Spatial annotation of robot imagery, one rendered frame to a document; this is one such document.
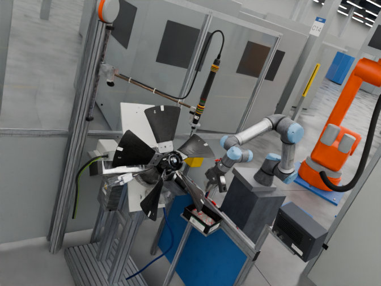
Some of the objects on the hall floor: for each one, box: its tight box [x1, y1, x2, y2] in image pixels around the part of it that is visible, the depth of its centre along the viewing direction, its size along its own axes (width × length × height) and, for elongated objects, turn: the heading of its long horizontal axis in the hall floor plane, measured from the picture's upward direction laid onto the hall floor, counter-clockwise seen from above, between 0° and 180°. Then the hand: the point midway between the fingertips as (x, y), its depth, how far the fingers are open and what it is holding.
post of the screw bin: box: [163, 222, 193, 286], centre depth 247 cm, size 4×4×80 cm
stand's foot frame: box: [64, 238, 148, 286], centre depth 261 cm, size 62×46×8 cm
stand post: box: [96, 183, 128, 262], centre depth 250 cm, size 4×9×115 cm, turn 90°
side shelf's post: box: [90, 205, 105, 244], centre depth 272 cm, size 4×4×83 cm
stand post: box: [107, 210, 143, 285], centre depth 239 cm, size 4×9×91 cm, turn 90°
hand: (207, 191), depth 211 cm, fingers closed
